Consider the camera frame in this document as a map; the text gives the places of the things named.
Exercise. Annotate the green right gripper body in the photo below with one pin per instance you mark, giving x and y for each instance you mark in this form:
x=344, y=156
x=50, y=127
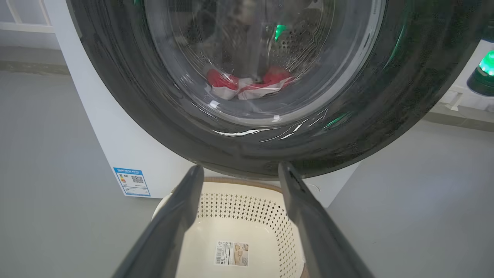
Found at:
x=482, y=83

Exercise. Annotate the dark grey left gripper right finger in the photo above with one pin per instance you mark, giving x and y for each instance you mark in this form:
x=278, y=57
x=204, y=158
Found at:
x=316, y=235

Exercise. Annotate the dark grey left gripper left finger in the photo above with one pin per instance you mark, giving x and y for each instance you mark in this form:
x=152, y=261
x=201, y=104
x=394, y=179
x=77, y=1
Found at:
x=170, y=231

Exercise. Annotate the dark round glass washer door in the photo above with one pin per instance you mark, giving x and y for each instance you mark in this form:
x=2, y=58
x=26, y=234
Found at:
x=366, y=116

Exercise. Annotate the red and white garment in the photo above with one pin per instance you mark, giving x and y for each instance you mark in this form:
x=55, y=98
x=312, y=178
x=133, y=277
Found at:
x=247, y=87

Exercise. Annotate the paper basket label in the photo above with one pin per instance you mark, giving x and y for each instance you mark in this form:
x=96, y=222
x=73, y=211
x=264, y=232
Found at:
x=231, y=254

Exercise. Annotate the cream perforated laundry basket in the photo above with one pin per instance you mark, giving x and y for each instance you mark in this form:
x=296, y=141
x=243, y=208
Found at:
x=247, y=227

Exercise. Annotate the white washing machine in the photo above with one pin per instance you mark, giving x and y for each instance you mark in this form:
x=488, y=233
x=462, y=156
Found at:
x=115, y=127

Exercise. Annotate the blue energy label sticker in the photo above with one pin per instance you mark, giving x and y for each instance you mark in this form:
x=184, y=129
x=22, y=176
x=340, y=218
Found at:
x=132, y=182

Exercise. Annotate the steel perforated washer drum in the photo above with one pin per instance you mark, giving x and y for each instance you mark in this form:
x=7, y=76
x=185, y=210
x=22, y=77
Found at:
x=297, y=42

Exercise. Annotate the white railing frame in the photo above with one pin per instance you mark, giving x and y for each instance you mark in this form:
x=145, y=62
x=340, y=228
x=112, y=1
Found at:
x=23, y=26

